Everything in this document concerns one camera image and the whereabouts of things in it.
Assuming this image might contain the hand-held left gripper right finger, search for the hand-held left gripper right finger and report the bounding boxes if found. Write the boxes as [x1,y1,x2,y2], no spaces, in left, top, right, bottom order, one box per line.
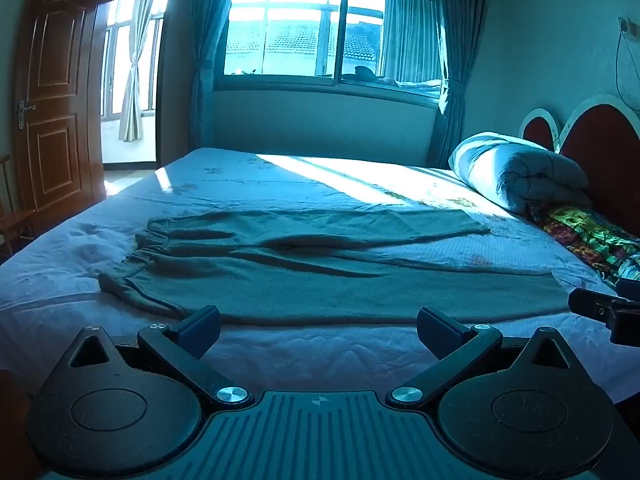
[386,306,576,408]

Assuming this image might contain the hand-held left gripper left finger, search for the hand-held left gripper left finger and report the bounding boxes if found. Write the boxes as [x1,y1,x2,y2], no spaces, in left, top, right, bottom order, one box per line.
[67,305,255,407]

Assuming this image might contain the grey-green pants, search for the grey-green pants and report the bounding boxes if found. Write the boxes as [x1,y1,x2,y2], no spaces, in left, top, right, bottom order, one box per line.
[98,208,573,326]

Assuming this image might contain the rolled striped quilt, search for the rolled striped quilt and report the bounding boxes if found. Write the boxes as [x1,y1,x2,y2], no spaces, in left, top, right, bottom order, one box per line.
[448,132,593,217]

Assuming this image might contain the red and white headboard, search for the red and white headboard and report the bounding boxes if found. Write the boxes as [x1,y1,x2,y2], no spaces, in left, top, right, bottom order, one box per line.
[518,94,640,238]

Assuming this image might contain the bed with floral sheet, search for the bed with floral sheet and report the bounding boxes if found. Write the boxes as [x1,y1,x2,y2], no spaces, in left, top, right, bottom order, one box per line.
[0,147,640,406]

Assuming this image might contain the wooden chair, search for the wooden chair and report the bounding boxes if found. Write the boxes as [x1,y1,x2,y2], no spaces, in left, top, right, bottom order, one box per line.
[0,155,37,261]

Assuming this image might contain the dark object on windowsill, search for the dark object on windowsill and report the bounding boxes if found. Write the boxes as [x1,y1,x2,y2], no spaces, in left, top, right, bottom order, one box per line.
[342,65,397,85]

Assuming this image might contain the pale tied doorway curtain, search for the pale tied doorway curtain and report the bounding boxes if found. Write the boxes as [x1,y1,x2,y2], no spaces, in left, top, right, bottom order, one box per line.
[118,0,159,143]

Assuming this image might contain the dark teal curtain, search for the dark teal curtain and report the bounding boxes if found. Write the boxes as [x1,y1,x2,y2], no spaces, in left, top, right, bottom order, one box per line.
[431,0,493,170]
[189,0,243,150]

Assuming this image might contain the brown wooden door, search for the brown wooden door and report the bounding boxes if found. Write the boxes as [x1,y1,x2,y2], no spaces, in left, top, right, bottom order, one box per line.
[12,0,107,233]

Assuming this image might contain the balcony window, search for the balcony window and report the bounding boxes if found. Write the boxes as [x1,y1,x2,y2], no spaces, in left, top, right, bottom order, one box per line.
[100,0,171,122]

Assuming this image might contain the sheer window curtain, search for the sheer window curtain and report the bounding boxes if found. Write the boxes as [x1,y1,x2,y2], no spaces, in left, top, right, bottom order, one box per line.
[381,0,445,86]

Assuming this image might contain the large bedroom window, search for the large bedroom window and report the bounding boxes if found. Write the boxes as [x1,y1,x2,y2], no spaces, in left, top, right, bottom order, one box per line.
[216,0,446,96]

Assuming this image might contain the thin wall cable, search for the thin wall cable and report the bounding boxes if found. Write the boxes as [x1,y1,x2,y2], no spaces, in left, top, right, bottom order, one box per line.
[614,30,632,107]

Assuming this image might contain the metal door handle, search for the metal door handle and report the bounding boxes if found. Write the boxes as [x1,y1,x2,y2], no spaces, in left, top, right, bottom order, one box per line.
[15,100,37,131]

